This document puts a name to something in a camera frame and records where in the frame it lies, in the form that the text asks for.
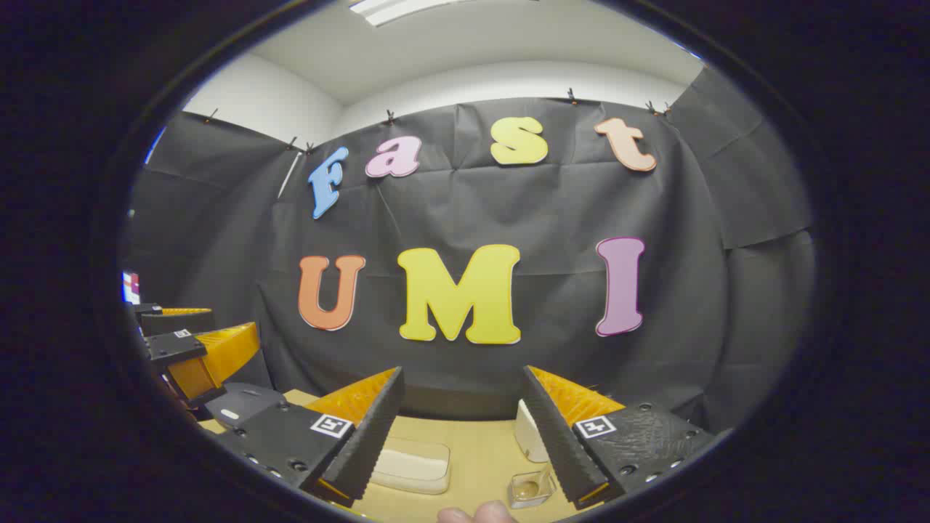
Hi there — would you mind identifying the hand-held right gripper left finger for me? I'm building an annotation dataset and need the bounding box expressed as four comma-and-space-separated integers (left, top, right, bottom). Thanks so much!
216, 366, 405, 508

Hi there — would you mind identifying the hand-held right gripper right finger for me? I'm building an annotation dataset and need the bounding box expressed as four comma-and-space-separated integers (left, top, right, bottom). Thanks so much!
520, 365, 716, 511

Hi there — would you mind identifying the dark grey rice cooker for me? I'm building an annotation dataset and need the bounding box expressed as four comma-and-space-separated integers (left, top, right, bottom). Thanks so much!
200, 383, 288, 437

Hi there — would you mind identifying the clear wire chopstick holder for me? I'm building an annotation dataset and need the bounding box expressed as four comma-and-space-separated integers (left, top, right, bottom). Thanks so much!
509, 471, 559, 509

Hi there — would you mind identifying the white toaster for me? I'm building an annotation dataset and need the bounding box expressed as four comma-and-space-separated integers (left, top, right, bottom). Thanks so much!
514, 400, 553, 463

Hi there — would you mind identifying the black backdrop cloth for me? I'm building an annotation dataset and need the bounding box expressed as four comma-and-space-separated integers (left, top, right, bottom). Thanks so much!
120, 98, 814, 437

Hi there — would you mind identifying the ceiling light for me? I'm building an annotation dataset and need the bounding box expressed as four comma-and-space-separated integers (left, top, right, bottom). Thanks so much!
349, 0, 466, 28

